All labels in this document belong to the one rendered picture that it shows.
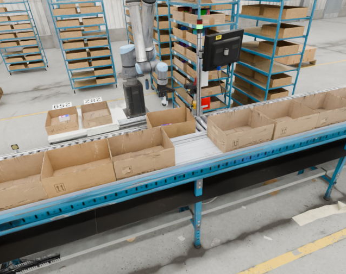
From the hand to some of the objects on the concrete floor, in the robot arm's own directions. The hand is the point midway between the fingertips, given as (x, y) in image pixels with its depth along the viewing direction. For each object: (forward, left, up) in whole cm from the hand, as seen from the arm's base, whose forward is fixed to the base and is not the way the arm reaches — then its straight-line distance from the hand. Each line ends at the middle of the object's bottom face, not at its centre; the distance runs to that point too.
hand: (165, 103), depth 221 cm
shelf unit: (-90, +86, -100) cm, 160 cm away
